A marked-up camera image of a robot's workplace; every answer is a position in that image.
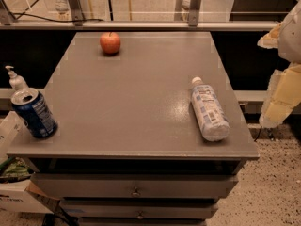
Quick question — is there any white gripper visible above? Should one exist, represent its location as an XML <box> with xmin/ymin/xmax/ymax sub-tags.
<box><xmin>257</xmin><ymin>1</ymin><xmax>301</xmax><ymax>128</ymax></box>

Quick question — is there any blue label plastic bottle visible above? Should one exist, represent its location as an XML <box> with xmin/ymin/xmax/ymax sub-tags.
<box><xmin>191</xmin><ymin>77</ymin><xmax>230</xmax><ymax>142</ymax></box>

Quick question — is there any white pump dispenser bottle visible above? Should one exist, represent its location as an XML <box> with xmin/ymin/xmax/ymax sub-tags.
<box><xmin>6</xmin><ymin>65</ymin><xmax>28</xmax><ymax>90</ymax></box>

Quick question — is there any middle grey drawer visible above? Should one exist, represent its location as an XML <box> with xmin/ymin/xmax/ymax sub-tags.
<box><xmin>60</xmin><ymin>200</ymin><xmax>217</xmax><ymax>219</ymax></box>

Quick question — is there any grey drawer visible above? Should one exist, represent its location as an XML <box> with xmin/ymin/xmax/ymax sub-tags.
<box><xmin>60</xmin><ymin>200</ymin><xmax>217</xmax><ymax>219</ymax></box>
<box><xmin>31</xmin><ymin>173</ymin><xmax>238</xmax><ymax>199</ymax></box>

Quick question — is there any red apple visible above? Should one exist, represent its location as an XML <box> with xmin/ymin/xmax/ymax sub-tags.
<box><xmin>100</xmin><ymin>32</ymin><xmax>121</xmax><ymax>54</ymax></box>

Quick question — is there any top grey drawer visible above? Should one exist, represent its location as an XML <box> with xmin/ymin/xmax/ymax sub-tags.
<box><xmin>31</xmin><ymin>173</ymin><xmax>238</xmax><ymax>199</ymax></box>

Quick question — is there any blue soda can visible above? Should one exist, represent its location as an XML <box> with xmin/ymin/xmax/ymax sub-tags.
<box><xmin>11</xmin><ymin>88</ymin><xmax>57</xmax><ymax>138</ymax></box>

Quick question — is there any green bag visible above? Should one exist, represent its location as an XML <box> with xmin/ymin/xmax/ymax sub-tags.
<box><xmin>0</xmin><ymin>157</ymin><xmax>33</xmax><ymax>184</ymax></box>

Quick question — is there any white cardboard box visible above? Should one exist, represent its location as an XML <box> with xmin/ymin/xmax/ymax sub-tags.
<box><xmin>0</xmin><ymin>111</ymin><xmax>53</xmax><ymax>214</ymax></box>

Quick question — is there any metal railing frame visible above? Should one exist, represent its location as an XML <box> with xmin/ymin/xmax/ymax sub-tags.
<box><xmin>0</xmin><ymin>0</ymin><xmax>301</xmax><ymax>32</ymax></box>

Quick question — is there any black cable on floor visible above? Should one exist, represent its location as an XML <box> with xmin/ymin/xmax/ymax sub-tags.
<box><xmin>12</xmin><ymin>0</ymin><xmax>106</xmax><ymax>24</ymax></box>

